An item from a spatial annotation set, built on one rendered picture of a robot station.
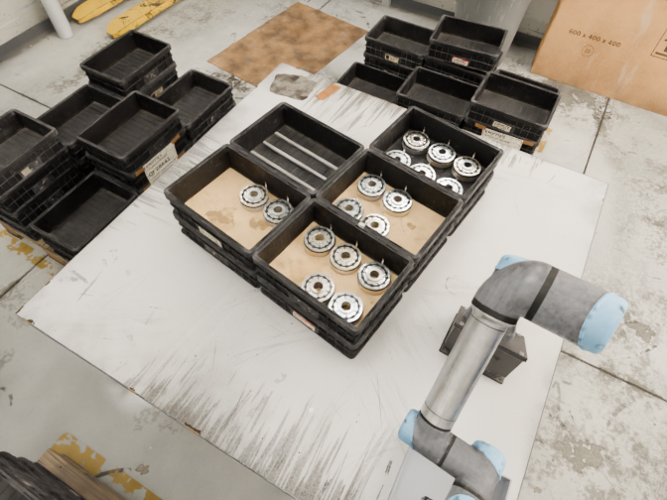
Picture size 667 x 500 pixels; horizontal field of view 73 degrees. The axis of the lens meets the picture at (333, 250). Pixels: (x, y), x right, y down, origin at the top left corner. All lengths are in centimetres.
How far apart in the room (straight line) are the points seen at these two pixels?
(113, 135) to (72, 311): 111
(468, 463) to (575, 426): 138
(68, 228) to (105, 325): 98
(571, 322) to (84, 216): 220
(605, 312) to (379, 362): 74
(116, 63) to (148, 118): 54
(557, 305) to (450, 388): 27
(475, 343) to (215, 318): 88
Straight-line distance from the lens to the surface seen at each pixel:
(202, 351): 150
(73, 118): 293
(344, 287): 140
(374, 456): 138
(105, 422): 231
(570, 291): 91
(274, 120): 182
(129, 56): 307
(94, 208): 256
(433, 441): 104
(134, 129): 255
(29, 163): 252
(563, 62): 393
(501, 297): 92
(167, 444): 219
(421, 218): 159
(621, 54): 392
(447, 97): 286
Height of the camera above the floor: 206
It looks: 56 degrees down
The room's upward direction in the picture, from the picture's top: 2 degrees clockwise
